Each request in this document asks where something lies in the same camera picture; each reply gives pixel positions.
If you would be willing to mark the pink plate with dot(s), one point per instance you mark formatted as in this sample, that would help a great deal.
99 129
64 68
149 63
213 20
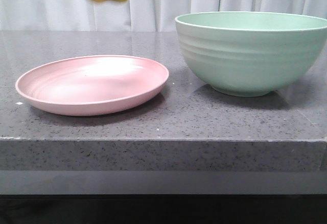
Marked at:
92 85

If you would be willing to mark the green bowl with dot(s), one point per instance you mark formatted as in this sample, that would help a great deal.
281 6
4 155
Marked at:
249 54

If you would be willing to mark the white curtain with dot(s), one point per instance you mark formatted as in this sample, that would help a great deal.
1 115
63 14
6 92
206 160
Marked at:
133 15

